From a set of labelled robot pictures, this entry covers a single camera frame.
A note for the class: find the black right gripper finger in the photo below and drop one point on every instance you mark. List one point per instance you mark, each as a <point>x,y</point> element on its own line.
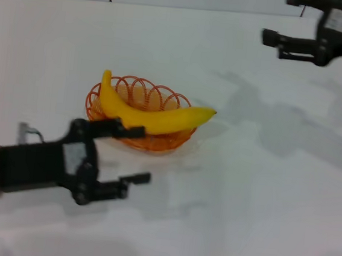
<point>297,47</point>
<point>310,0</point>

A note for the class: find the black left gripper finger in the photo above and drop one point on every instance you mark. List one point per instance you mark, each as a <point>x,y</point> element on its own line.
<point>113,189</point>
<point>113,130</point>

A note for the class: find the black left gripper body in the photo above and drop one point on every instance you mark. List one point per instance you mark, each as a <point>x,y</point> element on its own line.
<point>40,164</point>

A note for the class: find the yellow banana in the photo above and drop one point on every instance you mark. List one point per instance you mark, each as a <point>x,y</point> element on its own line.
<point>148,116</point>

